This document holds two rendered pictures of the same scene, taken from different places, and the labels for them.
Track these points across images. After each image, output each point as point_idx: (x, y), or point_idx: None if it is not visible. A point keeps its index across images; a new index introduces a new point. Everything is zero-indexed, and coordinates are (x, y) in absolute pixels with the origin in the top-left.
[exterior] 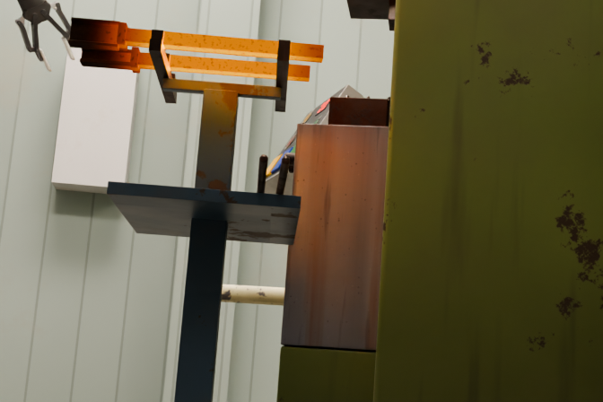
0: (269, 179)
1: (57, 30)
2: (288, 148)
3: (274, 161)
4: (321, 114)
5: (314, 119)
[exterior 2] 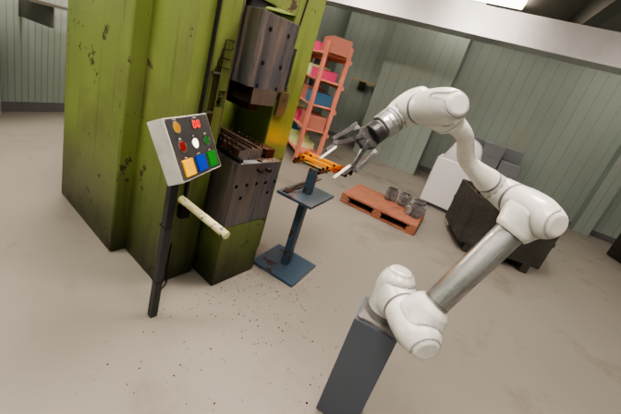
0: (199, 176)
1: (343, 143)
2: (188, 152)
3: (189, 164)
4: (203, 131)
5: (197, 133)
